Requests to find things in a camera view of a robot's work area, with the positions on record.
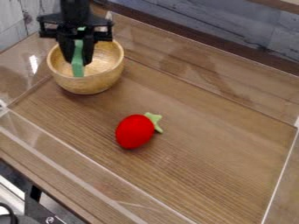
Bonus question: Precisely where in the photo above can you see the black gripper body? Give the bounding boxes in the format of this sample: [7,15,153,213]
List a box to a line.
[36,13,114,41]

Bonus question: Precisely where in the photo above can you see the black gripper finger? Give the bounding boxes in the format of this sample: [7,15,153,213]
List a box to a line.
[83,36,95,65]
[58,36,75,63]

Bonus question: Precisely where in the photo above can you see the green rectangular block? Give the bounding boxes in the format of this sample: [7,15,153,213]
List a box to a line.
[71,25,88,78]

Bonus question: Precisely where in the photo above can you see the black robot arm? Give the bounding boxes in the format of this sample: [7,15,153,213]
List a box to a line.
[36,0,114,66]

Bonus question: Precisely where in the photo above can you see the brown wooden bowl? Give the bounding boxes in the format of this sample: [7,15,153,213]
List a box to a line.
[47,40,124,95]

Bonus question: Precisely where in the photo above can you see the red plush strawberry toy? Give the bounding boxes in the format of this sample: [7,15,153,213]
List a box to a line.
[116,112,165,150]

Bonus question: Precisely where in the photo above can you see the black table leg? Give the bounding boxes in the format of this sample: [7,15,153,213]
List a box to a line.
[30,185,43,202]

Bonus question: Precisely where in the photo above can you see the black device with logo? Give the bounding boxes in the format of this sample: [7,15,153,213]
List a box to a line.
[24,196,67,224]

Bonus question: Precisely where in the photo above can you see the clear acrylic tray enclosure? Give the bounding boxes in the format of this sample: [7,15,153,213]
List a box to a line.
[0,17,299,224]

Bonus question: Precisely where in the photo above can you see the black cable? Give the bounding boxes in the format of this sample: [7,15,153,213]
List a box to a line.
[0,202,19,224]

